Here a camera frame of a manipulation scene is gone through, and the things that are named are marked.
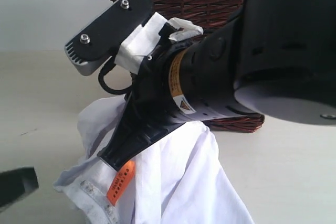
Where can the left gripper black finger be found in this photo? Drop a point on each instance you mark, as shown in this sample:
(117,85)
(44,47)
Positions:
(17,184)

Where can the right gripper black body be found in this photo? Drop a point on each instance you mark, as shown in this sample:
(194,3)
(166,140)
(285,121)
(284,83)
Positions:
(162,99)

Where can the white t-shirt red print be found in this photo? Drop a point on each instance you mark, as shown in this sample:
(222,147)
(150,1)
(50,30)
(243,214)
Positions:
(177,180)

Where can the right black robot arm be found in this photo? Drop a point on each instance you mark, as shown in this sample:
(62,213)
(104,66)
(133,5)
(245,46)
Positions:
(272,57)

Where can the dark brown wicker basket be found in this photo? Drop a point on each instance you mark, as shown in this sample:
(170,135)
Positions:
(197,9)

